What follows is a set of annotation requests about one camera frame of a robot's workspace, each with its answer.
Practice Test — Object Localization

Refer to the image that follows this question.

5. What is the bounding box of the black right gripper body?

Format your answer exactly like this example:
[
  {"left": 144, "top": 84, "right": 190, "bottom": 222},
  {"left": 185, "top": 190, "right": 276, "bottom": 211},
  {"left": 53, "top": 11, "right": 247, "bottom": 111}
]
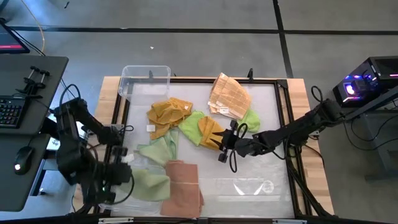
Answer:
[{"left": 218, "top": 119, "right": 254, "bottom": 163}]

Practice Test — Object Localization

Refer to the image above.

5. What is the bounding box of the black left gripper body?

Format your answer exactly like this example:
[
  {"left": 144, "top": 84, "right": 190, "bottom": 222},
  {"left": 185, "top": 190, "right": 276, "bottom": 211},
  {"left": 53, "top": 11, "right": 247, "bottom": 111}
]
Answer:
[{"left": 107, "top": 144, "right": 133, "bottom": 186}]

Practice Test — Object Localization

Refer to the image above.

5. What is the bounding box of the mustard yellow towel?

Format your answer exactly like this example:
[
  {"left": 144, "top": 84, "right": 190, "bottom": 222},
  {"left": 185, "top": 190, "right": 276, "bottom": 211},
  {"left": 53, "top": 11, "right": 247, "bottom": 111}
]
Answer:
[
  {"left": 197, "top": 116, "right": 226, "bottom": 152},
  {"left": 146, "top": 97, "right": 193, "bottom": 140}
]

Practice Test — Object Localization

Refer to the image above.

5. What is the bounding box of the bright green towel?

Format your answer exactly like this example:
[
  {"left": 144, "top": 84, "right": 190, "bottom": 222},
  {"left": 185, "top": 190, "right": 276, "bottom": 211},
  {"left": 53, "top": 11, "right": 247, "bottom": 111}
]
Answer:
[
  {"left": 238, "top": 108, "right": 261, "bottom": 134},
  {"left": 178, "top": 110, "right": 206, "bottom": 146}
]

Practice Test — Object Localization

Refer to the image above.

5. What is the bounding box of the pale green towel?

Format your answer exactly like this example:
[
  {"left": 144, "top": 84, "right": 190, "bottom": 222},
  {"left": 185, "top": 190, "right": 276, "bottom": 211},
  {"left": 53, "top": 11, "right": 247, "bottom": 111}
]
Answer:
[
  {"left": 119, "top": 167, "right": 171, "bottom": 202},
  {"left": 134, "top": 129, "right": 180, "bottom": 167}
]

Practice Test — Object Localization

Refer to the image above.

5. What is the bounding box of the orange checkered waffle towel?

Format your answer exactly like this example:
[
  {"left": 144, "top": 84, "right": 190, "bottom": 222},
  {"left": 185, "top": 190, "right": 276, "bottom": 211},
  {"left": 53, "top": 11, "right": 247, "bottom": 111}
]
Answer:
[{"left": 207, "top": 72, "right": 252, "bottom": 121}]

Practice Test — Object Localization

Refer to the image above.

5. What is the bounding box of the salmon pink towel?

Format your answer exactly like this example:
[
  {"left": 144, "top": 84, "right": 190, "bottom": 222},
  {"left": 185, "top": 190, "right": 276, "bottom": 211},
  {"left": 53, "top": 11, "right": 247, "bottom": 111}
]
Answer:
[{"left": 160, "top": 160, "right": 205, "bottom": 218}]

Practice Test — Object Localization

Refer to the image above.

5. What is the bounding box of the white printed box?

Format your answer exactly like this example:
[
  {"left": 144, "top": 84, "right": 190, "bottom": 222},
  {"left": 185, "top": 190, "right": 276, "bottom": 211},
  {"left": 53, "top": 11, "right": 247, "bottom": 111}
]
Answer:
[{"left": 46, "top": 119, "right": 90, "bottom": 153}]

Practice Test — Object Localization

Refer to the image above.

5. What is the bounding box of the black computer mouse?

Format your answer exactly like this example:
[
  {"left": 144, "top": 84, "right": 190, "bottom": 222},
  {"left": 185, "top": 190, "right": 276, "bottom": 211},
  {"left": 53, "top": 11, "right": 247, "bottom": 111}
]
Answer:
[{"left": 12, "top": 146, "right": 35, "bottom": 175}]

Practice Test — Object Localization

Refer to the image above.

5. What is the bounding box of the black keyboard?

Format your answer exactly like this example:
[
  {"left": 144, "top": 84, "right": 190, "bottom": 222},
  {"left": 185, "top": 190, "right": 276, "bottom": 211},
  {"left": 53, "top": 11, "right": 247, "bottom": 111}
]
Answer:
[{"left": 0, "top": 95, "right": 27, "bottom": 129}]

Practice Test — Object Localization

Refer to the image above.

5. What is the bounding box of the black clamp stand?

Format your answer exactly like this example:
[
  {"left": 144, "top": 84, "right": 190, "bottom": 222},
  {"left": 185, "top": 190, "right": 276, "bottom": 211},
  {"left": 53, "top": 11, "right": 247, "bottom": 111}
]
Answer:
[{"left": 15, "top": 65, "right": 50, "bottom": 100}]

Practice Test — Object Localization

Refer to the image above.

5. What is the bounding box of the black desk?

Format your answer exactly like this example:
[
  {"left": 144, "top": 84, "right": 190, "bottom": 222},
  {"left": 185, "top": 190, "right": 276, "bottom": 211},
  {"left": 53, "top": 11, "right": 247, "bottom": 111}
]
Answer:
[{"left": 0, "top": 55, "right": 70, "bottom": 212}]

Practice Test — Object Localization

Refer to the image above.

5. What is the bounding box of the black equipment cart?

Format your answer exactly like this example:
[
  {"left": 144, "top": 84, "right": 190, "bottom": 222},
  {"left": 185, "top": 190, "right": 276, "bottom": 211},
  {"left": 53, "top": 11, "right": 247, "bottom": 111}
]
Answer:
[{"left": 341, "top": 86, "right": 398, "bottom": 181}]

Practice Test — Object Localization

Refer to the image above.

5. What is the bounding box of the black computer with purple lights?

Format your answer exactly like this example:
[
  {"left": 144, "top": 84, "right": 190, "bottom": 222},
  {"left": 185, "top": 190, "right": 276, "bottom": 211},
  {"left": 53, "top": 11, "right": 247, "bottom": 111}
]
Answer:
[{"left": 331, "top": 55, "right": 398, "bottom": 108}]

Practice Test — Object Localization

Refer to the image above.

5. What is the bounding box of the black monitor with red line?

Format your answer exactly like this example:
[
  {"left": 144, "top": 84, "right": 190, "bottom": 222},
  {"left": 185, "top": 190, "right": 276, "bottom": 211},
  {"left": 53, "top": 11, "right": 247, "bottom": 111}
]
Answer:
[{"left": 0, "top": 18, "right": 31, "bottom": 55}]

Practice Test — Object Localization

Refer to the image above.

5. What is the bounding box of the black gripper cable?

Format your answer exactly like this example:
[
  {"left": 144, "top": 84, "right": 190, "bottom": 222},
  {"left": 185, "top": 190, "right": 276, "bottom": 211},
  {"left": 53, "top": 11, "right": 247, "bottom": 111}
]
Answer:
[{"left": 229, "top": 123, "right": 249, "bottom": 174}]

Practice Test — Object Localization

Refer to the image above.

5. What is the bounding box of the silver metal bracket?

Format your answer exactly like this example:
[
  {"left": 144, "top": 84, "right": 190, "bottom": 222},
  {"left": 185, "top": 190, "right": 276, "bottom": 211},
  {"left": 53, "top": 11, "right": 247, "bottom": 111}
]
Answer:
[
  {"left": 98, "top": 217, "right": 134, "bottom": 224},
  {"left": 272, "top": 218, "right": 308, "bottom": 224}
]

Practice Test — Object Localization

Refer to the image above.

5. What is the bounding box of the yellow cable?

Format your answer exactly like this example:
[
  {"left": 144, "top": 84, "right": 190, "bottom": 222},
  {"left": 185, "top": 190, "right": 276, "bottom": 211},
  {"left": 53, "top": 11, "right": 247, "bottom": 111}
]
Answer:
[{"left": 20, "top": 0, "right": 46, "bottom": 53}]

